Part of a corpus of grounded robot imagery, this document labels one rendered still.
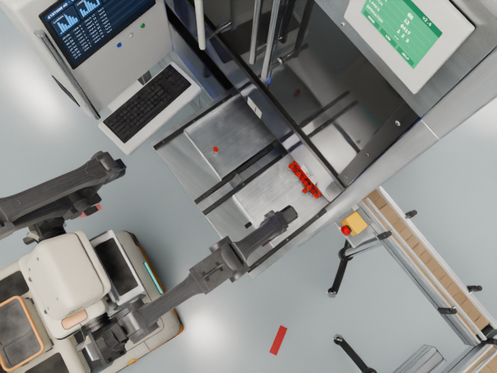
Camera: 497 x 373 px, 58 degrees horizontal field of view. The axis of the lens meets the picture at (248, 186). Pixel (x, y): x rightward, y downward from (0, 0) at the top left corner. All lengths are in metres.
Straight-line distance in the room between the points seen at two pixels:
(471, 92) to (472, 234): 2.25
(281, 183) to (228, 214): 0.25
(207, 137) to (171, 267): 1.02
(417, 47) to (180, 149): 1.21
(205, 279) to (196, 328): 1.54
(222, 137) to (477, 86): 1.22
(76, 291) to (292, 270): 1.60
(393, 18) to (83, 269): 1.00
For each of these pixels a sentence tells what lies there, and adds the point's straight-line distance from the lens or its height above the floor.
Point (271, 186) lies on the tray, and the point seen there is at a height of 0.88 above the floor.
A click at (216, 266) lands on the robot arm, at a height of 1.51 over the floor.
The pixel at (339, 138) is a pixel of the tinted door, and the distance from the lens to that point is 1.34.
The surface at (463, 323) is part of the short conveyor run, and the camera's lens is 1.92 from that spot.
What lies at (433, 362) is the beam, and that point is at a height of 0.55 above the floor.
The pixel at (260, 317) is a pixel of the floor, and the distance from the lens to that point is 2.64.
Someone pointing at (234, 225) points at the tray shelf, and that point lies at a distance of 1.78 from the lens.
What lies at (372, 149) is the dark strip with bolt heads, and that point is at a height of 1.54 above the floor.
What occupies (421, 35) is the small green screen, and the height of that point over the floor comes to 1.98.
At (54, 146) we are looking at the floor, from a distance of 2.98.
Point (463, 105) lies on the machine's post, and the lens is 0.89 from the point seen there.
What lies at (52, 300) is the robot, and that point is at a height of 1.35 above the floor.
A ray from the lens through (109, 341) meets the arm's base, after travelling 1.44.
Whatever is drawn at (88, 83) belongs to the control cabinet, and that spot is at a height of 1.04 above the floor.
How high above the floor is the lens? 2.63
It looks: 75 degrees down
